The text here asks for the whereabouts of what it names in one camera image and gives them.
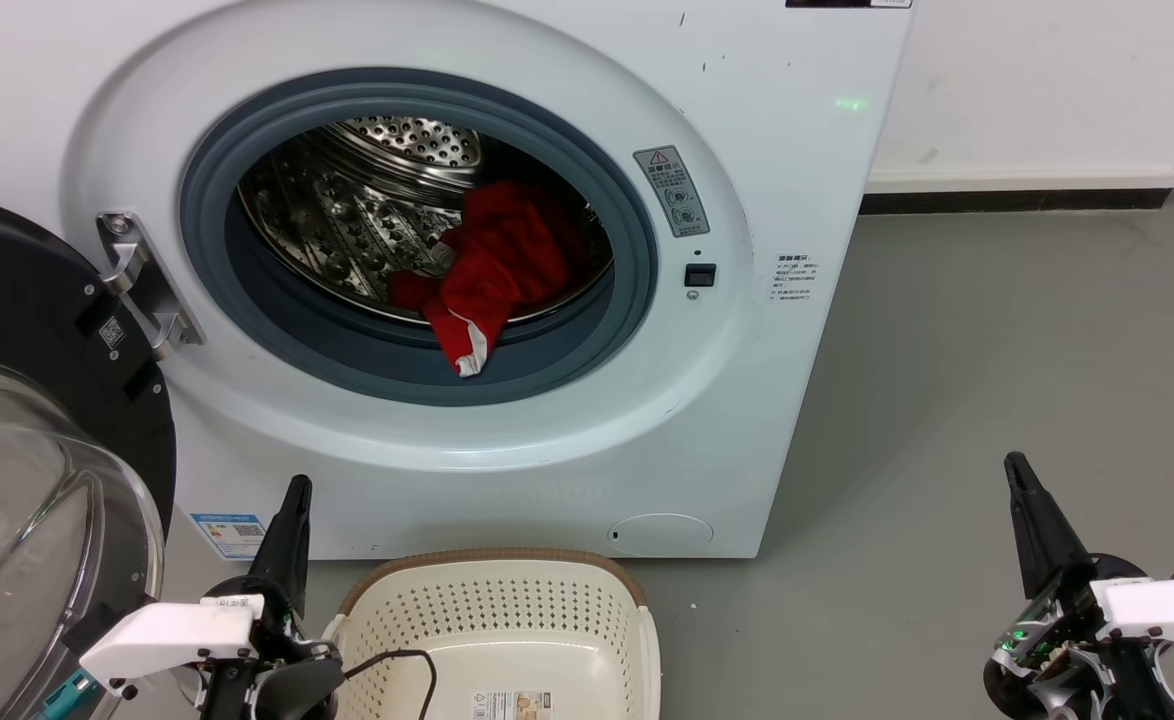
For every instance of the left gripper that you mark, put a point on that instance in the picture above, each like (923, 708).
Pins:
(277, 690)

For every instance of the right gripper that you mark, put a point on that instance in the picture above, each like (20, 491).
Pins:
(1057, 660)

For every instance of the red garment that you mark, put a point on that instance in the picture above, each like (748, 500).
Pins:
(497, 260)

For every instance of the cream plastic laundry basket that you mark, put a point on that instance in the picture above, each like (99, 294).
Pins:
(507, 620)

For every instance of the printed product label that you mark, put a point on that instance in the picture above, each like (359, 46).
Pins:
(512, 706)

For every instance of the stainless steel washing machine drum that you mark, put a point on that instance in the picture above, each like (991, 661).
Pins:
(347, 220)

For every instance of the black washer door with glass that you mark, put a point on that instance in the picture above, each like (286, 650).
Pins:
(17, 290)

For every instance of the blue energy label sticker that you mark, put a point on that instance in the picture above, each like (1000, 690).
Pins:
(229, 536)

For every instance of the grey rubber door gasket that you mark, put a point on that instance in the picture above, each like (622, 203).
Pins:
(347, 365)

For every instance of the small QR code sticker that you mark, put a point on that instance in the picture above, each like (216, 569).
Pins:
(112, 332)

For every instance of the metal door hinge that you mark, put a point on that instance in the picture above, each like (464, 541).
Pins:
(142, 285)

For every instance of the white front-load washing machine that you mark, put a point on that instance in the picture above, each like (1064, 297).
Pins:
(747, 400)

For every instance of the small white text sticker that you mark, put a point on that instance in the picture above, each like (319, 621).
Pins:
(793, 278)

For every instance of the round white filter cover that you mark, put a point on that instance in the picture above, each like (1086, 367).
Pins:
(660, 535)

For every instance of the black door latch socket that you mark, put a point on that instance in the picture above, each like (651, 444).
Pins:
(700, 275)

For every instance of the grey warning sticker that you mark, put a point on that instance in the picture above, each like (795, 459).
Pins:
(672, 190)

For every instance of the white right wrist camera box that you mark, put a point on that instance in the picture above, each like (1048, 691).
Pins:
(1167, 605)

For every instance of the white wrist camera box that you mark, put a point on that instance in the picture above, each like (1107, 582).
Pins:
(1167, 605)
(167, 635)

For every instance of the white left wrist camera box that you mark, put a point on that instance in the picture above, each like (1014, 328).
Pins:
(167, 635)

